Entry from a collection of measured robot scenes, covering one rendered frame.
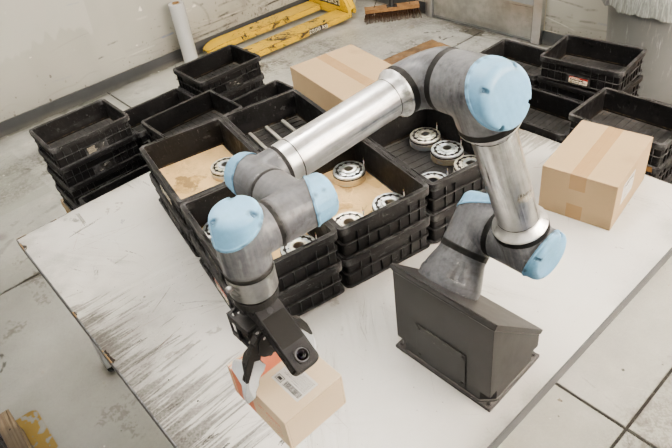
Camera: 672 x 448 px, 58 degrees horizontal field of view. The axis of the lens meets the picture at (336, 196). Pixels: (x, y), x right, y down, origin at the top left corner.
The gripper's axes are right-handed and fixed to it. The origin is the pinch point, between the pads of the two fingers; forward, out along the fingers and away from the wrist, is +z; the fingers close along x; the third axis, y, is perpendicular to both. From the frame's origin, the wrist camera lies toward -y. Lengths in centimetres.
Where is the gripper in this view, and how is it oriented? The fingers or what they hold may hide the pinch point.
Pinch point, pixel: (285, 378)
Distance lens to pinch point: 107.7
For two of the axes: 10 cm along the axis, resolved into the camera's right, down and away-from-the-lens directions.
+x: -7.4, 4.7, -4.8
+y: -6.7, -3.8, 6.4
